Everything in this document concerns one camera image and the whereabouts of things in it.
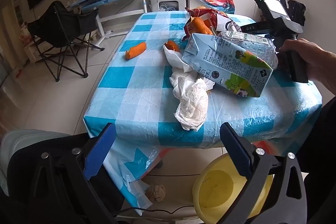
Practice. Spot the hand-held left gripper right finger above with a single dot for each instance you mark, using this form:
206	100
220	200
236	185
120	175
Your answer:
236	153

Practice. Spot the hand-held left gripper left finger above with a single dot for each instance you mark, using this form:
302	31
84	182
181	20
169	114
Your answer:
99	153

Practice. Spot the clear plastic bottle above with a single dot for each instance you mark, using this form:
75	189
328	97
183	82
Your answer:
258	43

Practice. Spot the yellow plastic basin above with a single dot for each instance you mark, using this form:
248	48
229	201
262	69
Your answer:
218	187

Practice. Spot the white tissue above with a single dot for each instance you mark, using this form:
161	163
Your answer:
191	106
181	82
176	61

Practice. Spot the blue green milk carton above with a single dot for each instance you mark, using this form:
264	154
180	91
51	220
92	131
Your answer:
225	69

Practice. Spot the person's right hand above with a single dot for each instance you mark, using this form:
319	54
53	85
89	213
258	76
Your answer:
312	58

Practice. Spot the red white snack bag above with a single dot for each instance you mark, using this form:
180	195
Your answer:
220	18

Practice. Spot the dark green table leg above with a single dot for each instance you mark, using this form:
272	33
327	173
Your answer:
158	163

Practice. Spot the crumpled pinkish paper ball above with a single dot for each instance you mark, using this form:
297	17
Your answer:
156	192

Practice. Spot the yellow orange mango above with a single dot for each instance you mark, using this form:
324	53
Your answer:
202	7
200	25

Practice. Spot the blue checked plastic tablecloth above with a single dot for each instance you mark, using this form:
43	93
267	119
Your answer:
136	82

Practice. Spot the person's dark clothing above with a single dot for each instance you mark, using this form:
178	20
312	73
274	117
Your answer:
323	148

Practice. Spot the white low television stand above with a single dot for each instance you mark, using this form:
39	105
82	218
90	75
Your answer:
31	53

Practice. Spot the black folding camp chair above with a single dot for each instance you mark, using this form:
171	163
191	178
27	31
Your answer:
60	27

